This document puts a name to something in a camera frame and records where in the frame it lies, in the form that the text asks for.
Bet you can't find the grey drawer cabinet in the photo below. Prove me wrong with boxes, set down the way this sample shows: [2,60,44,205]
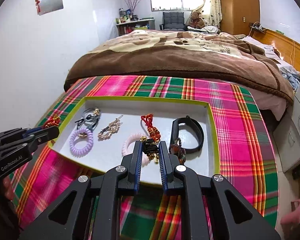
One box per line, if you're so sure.
[273,85,300,172]

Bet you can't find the gold rhinestone hair clip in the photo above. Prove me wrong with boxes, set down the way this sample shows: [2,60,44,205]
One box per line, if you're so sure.
[97,115,123,141]

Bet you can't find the grey hair ties bundle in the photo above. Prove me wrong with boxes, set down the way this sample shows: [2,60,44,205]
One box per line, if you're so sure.
[81,108,101,131]

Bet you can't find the person's left hand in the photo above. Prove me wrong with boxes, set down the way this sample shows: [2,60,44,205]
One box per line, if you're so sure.
[0,177,14,200]

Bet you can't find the wooden headboard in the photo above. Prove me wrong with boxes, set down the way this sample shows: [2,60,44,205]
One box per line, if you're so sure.
[252,29,300,72]

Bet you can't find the white desk with clutter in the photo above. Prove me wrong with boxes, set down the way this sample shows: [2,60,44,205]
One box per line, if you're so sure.
[116,18,155,36]

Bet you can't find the dark grey chair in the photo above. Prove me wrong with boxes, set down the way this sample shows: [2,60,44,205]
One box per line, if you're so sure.
[159,11,187,31]

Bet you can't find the purple spiral hair tie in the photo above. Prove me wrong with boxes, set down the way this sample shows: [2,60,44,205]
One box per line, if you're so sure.
[69,127,94,158]

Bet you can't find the brown teddy bear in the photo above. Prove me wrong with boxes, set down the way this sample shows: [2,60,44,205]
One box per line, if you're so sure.
[188,11,205,29]

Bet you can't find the red knotted cord charm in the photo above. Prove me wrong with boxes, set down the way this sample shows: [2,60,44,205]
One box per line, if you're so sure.
[140,114,161,143]

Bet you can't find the floral curtain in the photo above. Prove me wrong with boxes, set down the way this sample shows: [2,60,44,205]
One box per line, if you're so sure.
[202,0,222,28]

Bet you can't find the wooden wardrobe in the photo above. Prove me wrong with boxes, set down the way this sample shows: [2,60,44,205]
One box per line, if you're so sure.
[221,0,260,35]

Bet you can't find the dried branches in vase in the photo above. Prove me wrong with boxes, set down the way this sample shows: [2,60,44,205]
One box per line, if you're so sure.
[124,0,141,15]

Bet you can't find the pink spiral hair tie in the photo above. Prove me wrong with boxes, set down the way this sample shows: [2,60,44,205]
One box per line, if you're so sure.
[121,132,151,167]

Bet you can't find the yellow green shallow box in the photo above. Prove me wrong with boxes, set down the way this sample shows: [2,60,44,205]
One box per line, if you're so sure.
[48,96,219,177]

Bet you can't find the black smart watch band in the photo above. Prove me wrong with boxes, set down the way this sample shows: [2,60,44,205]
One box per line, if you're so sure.
[170,115,204,154]

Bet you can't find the black gold bead bracelet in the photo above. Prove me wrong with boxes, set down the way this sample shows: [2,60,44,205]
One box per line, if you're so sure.
[140,135,160,164]

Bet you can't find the brown fleece blanket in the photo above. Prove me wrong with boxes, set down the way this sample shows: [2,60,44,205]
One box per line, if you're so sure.
[64,30,294,104]

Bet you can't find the pink plastic stool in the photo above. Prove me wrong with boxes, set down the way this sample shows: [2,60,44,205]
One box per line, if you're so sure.
[280,199,300,225]

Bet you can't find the grey wall panel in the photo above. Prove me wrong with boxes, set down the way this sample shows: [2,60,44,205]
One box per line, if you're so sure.
[35,0,63,16]

